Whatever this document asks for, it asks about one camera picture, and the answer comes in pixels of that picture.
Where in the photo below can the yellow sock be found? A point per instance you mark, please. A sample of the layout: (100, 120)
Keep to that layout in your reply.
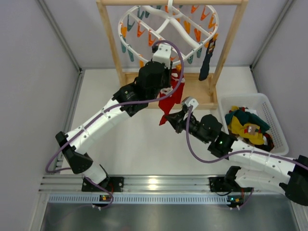
(248, 131)

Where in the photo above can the teal sock in basket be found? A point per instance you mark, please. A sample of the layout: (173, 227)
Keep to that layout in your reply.
(245, 117)

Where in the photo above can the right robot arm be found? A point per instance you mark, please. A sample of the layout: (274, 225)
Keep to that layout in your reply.
(253, 167)

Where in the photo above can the grey slotted cable duct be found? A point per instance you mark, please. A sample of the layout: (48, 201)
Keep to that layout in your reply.
(171, 199)

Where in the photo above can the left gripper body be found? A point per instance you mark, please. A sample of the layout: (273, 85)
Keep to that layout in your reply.
(169, 77)

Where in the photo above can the white oval clip hanger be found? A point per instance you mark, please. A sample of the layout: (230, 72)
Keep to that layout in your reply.
(195, 35)

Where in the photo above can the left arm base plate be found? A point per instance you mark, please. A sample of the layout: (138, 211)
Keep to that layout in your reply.
(111, 184)

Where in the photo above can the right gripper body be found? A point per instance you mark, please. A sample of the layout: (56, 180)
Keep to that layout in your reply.
(179, 119)

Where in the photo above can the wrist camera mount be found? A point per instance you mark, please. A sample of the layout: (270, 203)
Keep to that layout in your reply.
(162, 54)
(189, 103)

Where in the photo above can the aluminium rail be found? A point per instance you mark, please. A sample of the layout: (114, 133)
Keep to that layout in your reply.
(132, 183)

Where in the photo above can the white plastic basket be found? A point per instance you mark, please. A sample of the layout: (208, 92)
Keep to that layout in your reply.
(263, 108)

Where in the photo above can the wooden hanger stand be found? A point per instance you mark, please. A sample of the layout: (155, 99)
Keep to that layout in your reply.
(205, 92)

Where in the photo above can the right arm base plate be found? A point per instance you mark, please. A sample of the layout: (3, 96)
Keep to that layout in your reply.
(220, 184)

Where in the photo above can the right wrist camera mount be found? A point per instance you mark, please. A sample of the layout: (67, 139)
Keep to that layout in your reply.
(189, 103)

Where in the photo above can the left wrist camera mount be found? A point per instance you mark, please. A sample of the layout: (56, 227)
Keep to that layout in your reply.
(162, 54)

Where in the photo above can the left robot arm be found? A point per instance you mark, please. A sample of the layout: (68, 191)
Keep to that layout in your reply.
(125, 103)

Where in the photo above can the red sock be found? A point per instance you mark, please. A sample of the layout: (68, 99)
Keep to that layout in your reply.
(167, 104)

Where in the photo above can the black sock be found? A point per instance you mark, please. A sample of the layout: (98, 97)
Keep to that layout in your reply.
(204, 71)

